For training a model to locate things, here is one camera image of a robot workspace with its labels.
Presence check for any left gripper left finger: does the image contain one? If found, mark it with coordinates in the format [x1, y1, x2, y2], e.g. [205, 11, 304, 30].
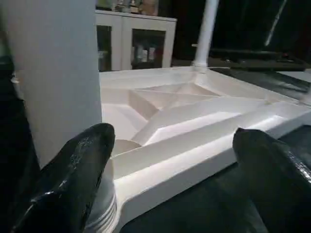
[10, 123, 116, 233]

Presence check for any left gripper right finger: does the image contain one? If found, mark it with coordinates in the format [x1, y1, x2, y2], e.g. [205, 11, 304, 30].
[232, 128, 311, 233]

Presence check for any white plastic table top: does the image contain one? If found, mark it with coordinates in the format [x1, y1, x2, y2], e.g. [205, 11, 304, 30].
[96, 65, 311, 233]

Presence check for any white plastic table leg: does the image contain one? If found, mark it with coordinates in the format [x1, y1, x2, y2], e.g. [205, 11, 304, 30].
[192, 0, 221, 69]
[0, 0, 119, 233]

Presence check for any black mat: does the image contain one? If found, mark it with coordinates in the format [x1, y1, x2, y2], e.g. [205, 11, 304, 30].
[0, 58, 311, 233]

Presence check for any dark low tv stand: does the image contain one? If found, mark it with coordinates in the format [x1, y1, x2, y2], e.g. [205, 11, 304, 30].
[173, 45, 311, 73]

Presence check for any white glass door cabinet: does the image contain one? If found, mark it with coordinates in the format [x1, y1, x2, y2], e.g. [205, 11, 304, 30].
[95, 10, 178, 73]

